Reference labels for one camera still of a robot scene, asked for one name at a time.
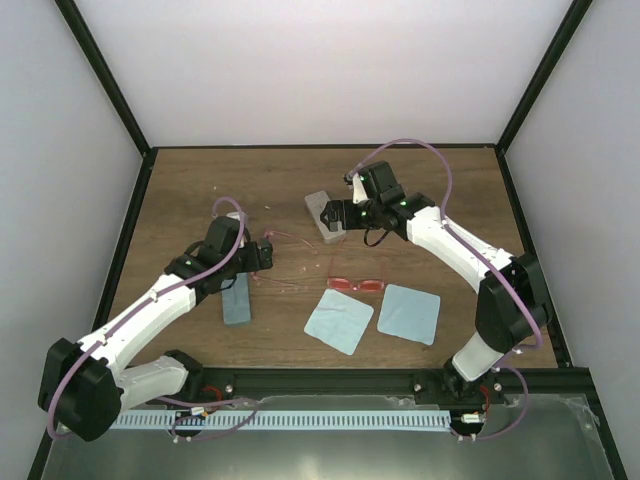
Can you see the light blue slotted cable duct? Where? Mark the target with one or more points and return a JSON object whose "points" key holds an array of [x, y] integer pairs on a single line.
{"points": [[268, 420]]}

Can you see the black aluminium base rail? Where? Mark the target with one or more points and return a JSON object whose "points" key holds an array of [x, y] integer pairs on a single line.
{"points": [[426, 386]]}

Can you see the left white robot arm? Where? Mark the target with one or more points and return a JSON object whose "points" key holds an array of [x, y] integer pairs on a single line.
{"points": [[87, 384]]}

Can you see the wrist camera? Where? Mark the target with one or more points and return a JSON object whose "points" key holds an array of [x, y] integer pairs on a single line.
{"points": [[375, 182], [219, 239]]}

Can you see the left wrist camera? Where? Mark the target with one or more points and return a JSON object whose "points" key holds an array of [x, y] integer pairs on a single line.
{"points": [[219, 239]]}

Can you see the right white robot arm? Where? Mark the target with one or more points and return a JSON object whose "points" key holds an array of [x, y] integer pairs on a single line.
{"points": [[513, 302]]}

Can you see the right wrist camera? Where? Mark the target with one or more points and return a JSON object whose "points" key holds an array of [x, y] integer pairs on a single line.
{"points": [[375, 182]]}

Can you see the light blue cloth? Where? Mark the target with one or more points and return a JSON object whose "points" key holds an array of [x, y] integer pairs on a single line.
{"points": [[339, 321], [409, 314]]}

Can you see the blue-grey glasses case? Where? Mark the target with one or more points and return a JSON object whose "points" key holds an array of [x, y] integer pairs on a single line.
{"points": [[236, 305]]}

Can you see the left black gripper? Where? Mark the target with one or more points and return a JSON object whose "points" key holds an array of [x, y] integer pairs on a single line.
{"points": [[254, 263]]}

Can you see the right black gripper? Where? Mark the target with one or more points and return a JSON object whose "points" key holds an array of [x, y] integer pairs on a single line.
{"points": [[334, 208]]}

